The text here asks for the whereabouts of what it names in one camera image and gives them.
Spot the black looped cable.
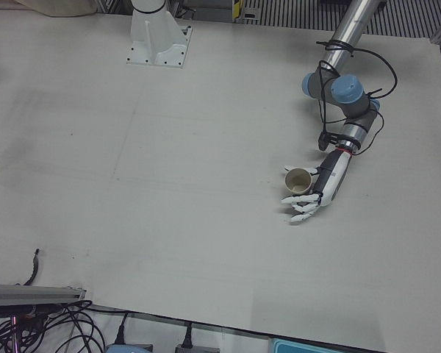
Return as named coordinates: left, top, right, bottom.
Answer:
left=0, top=299, right=107, bottom=353

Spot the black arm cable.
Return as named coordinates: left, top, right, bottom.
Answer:
left=315, top=39, right=398, bottom=157

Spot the light blue plastic bin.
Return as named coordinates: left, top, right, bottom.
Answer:
left=270, top=338, right=389, bottom=353

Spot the aluminium frame rail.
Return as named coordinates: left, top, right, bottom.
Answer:
left=97, top=0, right=133, bottom=15

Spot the aluminium extrusion post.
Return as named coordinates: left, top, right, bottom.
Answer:
left=0, top=282, right=87, bottom=307

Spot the black braided cable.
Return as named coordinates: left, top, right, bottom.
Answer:
left=21, top=249, right=42, bottom=288

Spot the black plug cable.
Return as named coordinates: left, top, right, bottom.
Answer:
left=181, top=321, right=195, bottom=349
left=115, top=311, right=132, bottom=346

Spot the beige cloth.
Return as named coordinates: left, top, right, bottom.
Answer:
left=13, top=0, right=101, bottom=18

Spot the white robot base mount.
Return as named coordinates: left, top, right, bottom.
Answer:
left=126, top=0, right=193, bottom=70

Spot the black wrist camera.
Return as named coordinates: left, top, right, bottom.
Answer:
left=318, top=131, right=337, bottom=151

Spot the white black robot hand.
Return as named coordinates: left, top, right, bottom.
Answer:
left=279, top=146, right=355, bottom=224

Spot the beige paper cup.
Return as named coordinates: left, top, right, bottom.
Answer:
left=284, top=167, right=313, bottom=196

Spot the metal tripod rod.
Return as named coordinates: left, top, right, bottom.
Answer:
left=10, top=314, right=22, bottom=353

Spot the black slatted grille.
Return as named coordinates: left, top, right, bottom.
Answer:
left=242, top=0, right=441, bottom=40

